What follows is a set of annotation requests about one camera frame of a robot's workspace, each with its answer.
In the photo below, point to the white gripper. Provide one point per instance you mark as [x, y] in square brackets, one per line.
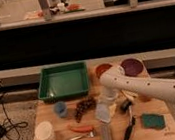
[112, 109]

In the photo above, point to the light blue towel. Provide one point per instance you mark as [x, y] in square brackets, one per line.
[102, 113]

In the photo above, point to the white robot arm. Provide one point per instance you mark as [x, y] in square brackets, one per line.
[163, 89]

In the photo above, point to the orange bowl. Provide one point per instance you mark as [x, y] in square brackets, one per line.
[101, 69]

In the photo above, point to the purple bowl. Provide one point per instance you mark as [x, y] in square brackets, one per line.
[132, 67]

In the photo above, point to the bunch of dark grapes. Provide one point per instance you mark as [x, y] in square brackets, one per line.
[83, 106]

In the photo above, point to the grey rectangular block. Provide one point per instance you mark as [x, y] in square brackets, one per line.
[105, 132]

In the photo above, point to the yellow corn cob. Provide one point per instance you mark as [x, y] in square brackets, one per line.
[128, 95]

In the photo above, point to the wooden cutting board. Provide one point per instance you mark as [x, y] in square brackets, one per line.
[118, 123]

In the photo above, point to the silver metal fork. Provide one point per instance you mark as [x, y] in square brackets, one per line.
[88, 135]

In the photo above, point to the orange carrot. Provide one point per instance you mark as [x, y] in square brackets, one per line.
[81, 129]

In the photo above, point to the green scrubbing sponge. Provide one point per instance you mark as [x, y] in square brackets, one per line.
[154, 121]

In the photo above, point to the blue plastic cup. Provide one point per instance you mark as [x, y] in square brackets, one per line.
[60, 109]

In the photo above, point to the green plastic tray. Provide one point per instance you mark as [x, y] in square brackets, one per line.
[63, 82]

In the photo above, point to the white paper cup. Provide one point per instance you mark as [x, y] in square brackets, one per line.
[45, 131]

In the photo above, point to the black power adapter with cables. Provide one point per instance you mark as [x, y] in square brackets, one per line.
[8, 125]

